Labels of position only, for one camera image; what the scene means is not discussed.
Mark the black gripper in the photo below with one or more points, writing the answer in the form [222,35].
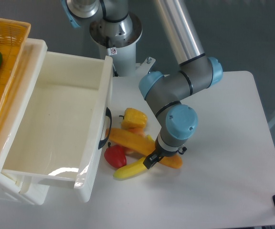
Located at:
[161,152]

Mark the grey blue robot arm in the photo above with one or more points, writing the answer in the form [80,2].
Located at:
[162,93]

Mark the peach coloured fruit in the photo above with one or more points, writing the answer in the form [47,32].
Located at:
[137,131]

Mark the yellow banana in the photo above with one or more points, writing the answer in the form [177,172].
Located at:
[132,169]

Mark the yellow bell pepper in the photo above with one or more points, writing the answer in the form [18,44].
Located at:
[133,118]

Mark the red bell pepper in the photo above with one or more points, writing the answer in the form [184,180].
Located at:
[115,156]

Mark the white plastic drawer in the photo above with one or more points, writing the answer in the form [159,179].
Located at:
[64,121]

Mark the white drawer cabinet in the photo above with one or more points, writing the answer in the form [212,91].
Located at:
[15,186]

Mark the orange woven basket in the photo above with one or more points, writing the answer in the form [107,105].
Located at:
[13,35]

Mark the black drawer handle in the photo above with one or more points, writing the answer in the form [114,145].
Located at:
[107,131]

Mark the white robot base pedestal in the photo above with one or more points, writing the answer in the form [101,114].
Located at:
[118,40]

